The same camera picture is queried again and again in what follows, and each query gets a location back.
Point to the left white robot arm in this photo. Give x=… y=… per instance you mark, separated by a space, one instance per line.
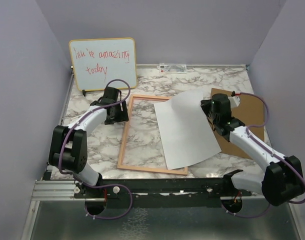
x=69 y=148

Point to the white photo paper sheet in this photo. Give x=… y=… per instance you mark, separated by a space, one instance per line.
x=186 y=136

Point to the aluminium front rail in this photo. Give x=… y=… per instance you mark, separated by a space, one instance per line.
x=55 y=191

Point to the small whiteboard with red writing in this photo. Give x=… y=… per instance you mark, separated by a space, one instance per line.
x=96 y=62

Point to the brown cardboard backing board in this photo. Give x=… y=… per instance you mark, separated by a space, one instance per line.
x=250 y=111

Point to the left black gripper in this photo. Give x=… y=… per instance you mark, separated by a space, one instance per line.
x=122 y=116

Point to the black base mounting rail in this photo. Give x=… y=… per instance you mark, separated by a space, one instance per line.
x=124 y=201

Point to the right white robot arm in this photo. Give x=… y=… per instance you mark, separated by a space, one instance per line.
x=282 y=180

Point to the pink wooden photo frame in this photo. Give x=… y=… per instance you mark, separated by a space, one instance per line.
x=122 y=151

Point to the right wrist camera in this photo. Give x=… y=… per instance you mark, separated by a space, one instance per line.
x=234 y=100

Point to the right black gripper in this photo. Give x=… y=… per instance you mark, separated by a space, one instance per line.
x=205 y=105

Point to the white label strip at wall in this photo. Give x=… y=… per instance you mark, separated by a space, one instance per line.
x=172 y=68

